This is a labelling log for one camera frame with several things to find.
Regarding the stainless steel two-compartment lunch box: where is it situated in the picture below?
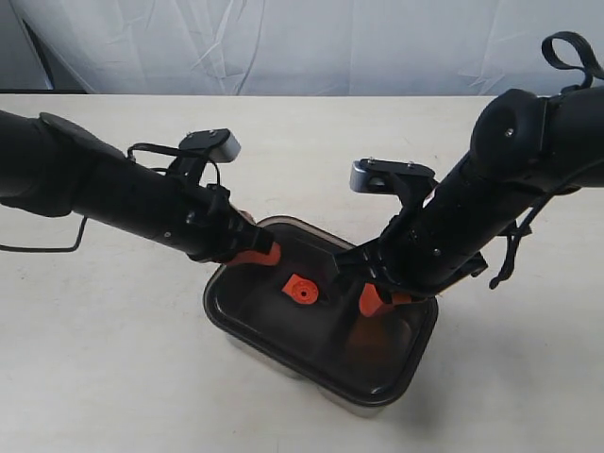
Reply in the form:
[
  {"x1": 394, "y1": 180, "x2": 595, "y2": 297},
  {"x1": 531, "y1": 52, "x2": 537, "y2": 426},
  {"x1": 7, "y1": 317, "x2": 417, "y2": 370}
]
[{"x1": 226, "y1": 329, "x2": 405, "y2": 418}]

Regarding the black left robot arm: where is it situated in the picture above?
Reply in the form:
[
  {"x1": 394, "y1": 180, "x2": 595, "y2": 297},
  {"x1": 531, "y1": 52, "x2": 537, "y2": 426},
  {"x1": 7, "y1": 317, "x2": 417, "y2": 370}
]
[{"x1": 1, "y1": 112, "x2": 280, "y2": 266}]

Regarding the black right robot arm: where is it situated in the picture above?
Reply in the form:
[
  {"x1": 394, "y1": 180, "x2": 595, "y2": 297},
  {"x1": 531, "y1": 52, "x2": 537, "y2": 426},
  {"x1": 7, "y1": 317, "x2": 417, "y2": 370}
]
[{"x1": 335, "y1": 88, "x2": 603, "y2": 317}]

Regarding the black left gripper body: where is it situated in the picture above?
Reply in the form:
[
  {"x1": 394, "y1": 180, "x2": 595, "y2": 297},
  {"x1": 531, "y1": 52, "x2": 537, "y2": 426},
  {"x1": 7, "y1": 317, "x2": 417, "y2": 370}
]
[{"x1": 93, "y1": 158, "x2": 275, "y2": 262}]

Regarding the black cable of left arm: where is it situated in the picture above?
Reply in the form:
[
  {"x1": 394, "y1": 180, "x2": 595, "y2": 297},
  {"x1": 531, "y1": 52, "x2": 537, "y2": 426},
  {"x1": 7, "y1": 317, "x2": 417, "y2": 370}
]
[{"x1": 0, "y1": 141, "x2": 223, "y2": 252}]

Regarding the smoked transparent lid orange seal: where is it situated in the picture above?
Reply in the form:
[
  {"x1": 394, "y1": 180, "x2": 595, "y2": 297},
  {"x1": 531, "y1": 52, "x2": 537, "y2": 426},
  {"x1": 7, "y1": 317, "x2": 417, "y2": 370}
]
[{"x1": 203, "y1": 216, "x2": 438, "y2": 405}]

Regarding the yellow toy cheese wedge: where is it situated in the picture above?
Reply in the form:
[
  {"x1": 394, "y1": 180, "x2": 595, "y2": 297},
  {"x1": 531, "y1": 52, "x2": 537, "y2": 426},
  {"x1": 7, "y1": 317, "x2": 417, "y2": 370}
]
[{"x1": 344, "y1": 316, "x2": 391, "y2": 362}]

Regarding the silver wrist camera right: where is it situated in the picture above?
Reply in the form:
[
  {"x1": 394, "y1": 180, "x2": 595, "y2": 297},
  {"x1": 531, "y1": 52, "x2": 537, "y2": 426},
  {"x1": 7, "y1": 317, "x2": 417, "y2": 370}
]
[{"x1": 349, "y1": 158, "x2": 437, "y2": 209}]

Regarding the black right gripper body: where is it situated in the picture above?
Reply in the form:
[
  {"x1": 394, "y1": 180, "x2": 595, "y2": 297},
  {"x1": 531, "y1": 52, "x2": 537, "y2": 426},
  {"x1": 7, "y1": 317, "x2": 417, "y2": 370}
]
[{"x1": 329, "y1": 159, "x2": 490, "y2": 299}]

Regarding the white wrinkled backdrop cloth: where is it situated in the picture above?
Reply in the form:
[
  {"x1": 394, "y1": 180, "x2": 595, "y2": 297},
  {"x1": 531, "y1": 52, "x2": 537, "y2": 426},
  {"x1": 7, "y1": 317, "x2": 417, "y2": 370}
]
[{"x1": 1, "y1": 1, "x2": 603, "y2": 96}]

